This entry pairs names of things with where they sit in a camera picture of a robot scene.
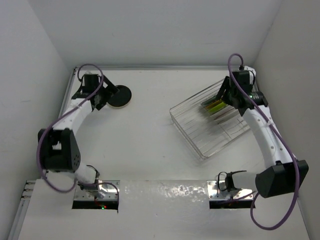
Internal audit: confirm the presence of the beige plate with characters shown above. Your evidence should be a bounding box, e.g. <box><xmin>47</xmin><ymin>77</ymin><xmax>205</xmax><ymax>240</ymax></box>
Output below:
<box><xmin>107</xmin><ymin>100</ymin><xmax>131</xmax><ymax>109</ymax></box>

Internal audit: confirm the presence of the black plate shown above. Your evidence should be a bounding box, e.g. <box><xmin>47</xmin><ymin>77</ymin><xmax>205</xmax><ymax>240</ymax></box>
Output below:
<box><xmin>107</xmin><ymin>85</ymin><xmax>132</xmax><ymax>106</ymax></box>

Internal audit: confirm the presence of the grey-blue plate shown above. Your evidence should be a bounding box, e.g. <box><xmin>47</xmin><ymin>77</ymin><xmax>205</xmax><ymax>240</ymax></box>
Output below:
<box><xmin>201</xmin><ymin>96</ymin><xmax>217</xmax><ymax>107</ymax></box>

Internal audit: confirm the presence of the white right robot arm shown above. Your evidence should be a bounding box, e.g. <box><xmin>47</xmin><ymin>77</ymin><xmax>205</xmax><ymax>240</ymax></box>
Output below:
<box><xmin>217</xmin><ymin>69</ymin><xmax>309</xmax><ymax>198</ymax></box>

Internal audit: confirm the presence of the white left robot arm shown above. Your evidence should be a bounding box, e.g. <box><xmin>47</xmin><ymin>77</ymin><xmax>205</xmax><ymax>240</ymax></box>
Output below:
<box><xmin>36</xmin><ymin>74</ymin><xmax>121</xmax><ymax>193</ymax></box>

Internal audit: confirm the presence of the white plate with red rim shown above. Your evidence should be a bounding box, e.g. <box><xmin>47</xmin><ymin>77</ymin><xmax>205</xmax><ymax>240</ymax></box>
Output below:
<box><xmin>213</xmin><ymin>107</ymin><xmax>238</xmax><ymax>124</ymax></box>

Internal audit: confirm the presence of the lime green plate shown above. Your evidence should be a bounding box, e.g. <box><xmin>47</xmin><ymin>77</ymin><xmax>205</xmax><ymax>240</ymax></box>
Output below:
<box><xmin>207</xmin><ymin>101</ymin><xmax>228</xmax><ymax>115</ymax></box>

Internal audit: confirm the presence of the mustard yellow plate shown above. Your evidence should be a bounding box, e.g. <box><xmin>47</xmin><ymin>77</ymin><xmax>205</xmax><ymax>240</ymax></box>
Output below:
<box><xmin>204</xmin><ymin>99</ymin><xmax>223</xmax><ymax>111</ymax></box>

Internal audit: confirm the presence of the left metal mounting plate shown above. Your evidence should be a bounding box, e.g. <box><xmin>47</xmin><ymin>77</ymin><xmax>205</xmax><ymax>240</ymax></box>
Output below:
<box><xmin>73</xmin><ymin>180</ymin><xmax>120</xmax><ymax>201</ymax></box>

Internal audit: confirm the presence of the metal mounting plate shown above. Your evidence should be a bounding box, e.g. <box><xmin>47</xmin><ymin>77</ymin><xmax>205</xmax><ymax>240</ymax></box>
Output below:
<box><xmin>73</xmin><ymin>180</ymin><xmax>120</xmax><ymax>201</ymax></box>
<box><xmin>207</xmin><ymin>180</ymin><xmax>255</xmax><ymax>202</ymax></box>

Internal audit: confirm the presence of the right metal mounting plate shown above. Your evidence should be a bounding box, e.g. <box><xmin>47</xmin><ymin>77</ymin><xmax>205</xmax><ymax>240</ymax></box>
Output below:
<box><xmin>207</xmin><ymin>180</ymin><xmax>255</xmax><ymax>202</ymax></box>

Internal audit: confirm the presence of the back aluminium frame rail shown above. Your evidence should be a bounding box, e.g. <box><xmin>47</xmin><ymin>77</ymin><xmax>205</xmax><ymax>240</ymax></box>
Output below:
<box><xmin>74</xmin><ymin>65</ymin><xmax>251</xmax><ymax>70</ymax></box>

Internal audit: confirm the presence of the aluminium frame rail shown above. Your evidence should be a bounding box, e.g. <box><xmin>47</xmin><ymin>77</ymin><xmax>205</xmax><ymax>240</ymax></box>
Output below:
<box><xmin>244</xmin><ymin>65</ymin><xmax>259</xmax><ymax>92</ymax></box>
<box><xmin>7</xmin><ymin>67</ymin><xmax>77</xmax><ymax>240</ymax></box>
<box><xmin>74</xmin><ymin>65</ymin><xmax>251</xmax><ymax>70</ymax></box>

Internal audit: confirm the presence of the right aluminium frame rail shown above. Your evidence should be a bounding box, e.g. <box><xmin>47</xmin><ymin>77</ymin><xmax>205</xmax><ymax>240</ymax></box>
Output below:
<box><xmin>244</xmin><ymin>65</ymin><xmax>259</xmax><ymax>92</ymax></box>

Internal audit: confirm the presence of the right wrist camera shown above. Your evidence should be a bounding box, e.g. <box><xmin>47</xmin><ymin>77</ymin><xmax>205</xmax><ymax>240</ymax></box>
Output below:
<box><xmin>239</xmin><ymin>65</ymin><xmax>256</xmax><ymax>85</ymax></box>

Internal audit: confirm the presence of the wire dish rack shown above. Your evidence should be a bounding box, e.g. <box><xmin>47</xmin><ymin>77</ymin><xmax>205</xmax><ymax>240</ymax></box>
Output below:
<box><xmin>169</xmin><ymin>80</ymin><xmax>250</xmax><ymax>160</ymax></box>

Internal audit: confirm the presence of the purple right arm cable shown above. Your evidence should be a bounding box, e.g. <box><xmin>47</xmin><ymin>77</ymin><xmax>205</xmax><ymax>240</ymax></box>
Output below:
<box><xmin>227</xmin><ymin>53</ymin><xmax>301</xmax><ymax>230</ymax></box>

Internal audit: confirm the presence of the left aluminium frame rail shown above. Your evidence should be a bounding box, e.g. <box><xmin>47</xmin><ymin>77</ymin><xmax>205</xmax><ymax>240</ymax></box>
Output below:
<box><xmin>7</xmin><ymin>67</ymin><xmax>77</xmax><ymax>240</ymax></box>

